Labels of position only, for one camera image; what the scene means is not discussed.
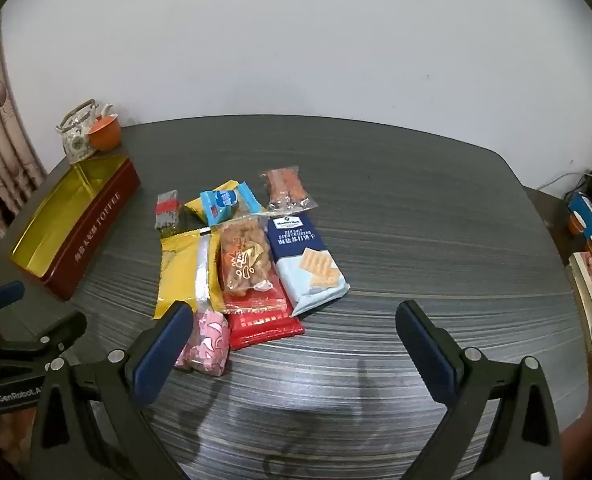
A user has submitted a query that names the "patterned ceramic teapot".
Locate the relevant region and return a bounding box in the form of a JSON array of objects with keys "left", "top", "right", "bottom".
[{"left": 56, "top": 100, "right": 114, "bottom": 163}]

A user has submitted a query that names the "clear packet of orange sausages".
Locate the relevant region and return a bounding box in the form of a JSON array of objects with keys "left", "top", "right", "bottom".
[{"left": 260, "top": 165, "right": 319, "bottom": 218}]

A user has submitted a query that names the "dark blue cracker packet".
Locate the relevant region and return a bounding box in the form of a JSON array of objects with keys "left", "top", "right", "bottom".
[{"left": 266, "top": 212, "right": 351, "bottom": 317}]

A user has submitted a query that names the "orange tea cup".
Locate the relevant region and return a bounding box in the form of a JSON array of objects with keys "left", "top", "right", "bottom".
[{"left": 86, "top": 114, "right": 122, "bottom": 152}]

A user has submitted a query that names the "large yellow snack packet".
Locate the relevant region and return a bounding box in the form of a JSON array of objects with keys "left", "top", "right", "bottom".
[{"left": 153, "top": 227, "right": 217, "bottom": 321}]

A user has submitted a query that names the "pink candy packet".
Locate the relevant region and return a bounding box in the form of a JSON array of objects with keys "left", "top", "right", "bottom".
[{"left": 173, "top": 307, "right": 230, "bottom": 377}]

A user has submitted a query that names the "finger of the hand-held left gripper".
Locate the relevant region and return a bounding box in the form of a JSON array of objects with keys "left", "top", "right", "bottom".
[
  {"left": 0, "top": 311, "right": 88, "bottom": 369},
  {"left": 0, "top": 281, "right": 26, "bottom": 331}
]

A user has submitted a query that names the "grey packet with red stripe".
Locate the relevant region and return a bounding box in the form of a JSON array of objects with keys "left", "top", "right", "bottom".
[{"left": 154, "top": 189, "right": 183, "bottom": 237}]

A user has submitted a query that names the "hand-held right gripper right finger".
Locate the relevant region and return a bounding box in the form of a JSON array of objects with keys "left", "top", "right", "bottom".
[{"left": 395, "top": 300, "right": 564, "bottom": 480}]

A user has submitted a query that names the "red rectangular tin box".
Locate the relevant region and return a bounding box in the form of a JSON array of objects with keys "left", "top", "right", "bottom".
[{"left": 10, "top": 155, "right": 141, "bottom": 302}]

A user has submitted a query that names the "clear packet of brown snacks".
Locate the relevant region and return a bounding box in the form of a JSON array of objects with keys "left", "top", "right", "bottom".
[{"left": 211, "top": 215, "right": 289, "bottom": 313}]

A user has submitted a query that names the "small light blue snack packet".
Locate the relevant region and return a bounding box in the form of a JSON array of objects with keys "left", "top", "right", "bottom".
[{"left": 199, "top": 181, "right": 263, "bottom": 226}]

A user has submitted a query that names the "small yellow snack packet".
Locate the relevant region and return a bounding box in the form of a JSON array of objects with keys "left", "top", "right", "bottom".
[{"left": 183, "top": 180, "right": 239, "bottom": 226}]

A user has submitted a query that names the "red snack packet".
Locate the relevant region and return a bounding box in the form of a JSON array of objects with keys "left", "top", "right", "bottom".
[{"left": 226, "top": 305, "right": 305, "bottom": 351}]

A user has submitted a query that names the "white cable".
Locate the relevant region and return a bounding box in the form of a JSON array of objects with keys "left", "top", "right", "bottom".
[{"left": 536, "top": 171, "right": 592, "bottom": 193}]

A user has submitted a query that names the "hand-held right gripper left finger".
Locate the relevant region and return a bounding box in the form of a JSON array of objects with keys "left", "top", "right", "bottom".
[{"left": 30, "top": 300, "right": 197, "bottom": 480}]

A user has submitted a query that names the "beige patterned curtain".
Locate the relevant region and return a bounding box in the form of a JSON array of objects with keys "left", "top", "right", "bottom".
[{"left": 0, "top": 25, "right": 46, "bottom": 221}]

